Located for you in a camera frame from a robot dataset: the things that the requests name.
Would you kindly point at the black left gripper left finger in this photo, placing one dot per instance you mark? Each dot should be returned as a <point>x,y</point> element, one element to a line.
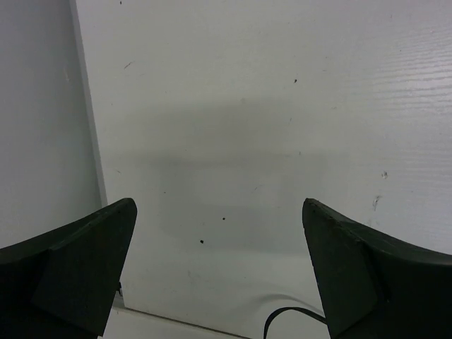
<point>62,284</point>

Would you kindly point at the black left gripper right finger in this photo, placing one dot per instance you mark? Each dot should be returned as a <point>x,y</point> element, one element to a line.
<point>373,285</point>

